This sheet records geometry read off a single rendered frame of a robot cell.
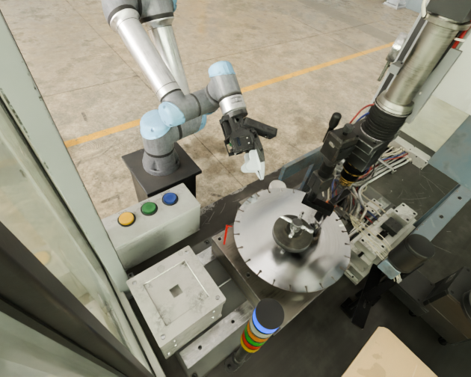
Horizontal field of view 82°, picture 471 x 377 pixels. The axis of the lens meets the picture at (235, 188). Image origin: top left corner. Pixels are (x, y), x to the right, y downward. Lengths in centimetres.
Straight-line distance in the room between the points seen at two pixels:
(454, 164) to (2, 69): 75
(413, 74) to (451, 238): 88
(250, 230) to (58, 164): 49
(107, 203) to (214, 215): 118
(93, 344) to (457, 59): 65
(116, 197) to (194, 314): 150
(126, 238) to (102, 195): 133
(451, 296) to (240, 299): 57
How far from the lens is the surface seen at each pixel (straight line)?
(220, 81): 84
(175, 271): 76
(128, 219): 84
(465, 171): 72
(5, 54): 39
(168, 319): 72
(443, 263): 128
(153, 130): 102
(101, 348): 21
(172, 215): 84
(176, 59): 109
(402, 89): 64
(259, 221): 78
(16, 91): 40
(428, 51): 61
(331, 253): 80
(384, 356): 99
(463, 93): 66
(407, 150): 159
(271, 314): 46
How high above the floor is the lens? 159
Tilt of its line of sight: 49 degrees down
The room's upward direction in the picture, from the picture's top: 10 degrees clockwise
